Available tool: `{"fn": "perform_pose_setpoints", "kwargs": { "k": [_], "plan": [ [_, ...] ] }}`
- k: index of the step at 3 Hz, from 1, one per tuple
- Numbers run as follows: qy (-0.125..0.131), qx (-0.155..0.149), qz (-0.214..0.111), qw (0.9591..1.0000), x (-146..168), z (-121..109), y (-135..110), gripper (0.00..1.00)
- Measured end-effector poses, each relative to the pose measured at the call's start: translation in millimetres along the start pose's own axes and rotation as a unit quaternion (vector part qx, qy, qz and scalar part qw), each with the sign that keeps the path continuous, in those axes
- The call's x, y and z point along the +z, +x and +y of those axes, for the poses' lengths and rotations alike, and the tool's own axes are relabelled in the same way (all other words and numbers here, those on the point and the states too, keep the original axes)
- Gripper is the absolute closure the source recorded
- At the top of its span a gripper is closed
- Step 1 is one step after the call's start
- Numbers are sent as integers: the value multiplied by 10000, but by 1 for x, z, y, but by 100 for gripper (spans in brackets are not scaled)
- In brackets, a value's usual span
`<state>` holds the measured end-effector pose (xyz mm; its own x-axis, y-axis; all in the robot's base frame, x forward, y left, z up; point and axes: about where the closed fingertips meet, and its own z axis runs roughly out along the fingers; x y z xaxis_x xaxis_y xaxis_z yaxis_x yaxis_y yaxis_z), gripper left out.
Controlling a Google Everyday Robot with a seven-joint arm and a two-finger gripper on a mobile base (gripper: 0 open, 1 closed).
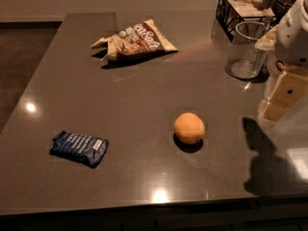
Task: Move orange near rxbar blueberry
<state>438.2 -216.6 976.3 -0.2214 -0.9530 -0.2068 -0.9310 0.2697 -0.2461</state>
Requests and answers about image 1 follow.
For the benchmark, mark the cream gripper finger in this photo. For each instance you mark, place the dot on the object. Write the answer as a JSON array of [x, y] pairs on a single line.
[[290, 86]]

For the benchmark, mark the orange fruit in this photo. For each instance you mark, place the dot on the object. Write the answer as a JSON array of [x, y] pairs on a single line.
[[189, 128]]

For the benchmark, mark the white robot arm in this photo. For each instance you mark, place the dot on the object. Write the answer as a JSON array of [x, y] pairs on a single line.
[[289, 42]]

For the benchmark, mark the blue rxbar wrapper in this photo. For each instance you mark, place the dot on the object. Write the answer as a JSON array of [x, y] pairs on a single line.
[[86, 150]]

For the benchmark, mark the clear plastic cup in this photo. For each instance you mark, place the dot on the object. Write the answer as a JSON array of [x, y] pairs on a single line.
[[245, 61]]

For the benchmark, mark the brown sea salt chip bag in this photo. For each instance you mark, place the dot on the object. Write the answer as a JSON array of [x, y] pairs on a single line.
[[136, 41]]

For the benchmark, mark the black wire basket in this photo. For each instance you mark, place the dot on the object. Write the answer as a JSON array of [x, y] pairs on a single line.
[[230, 13]]

